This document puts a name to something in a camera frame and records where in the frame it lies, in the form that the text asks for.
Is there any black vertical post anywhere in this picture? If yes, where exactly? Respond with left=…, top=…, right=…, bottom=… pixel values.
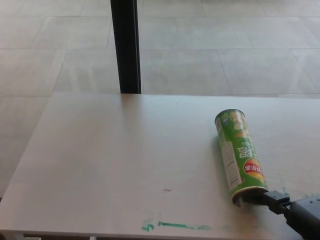
left=110, top=0, right=142, bottom=95

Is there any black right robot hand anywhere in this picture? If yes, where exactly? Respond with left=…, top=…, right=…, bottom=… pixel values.
left=259, top=190, right=320, bottom=240

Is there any green chips can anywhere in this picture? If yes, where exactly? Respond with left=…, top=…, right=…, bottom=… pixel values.
left=213, top=108, right=269, bottom=205

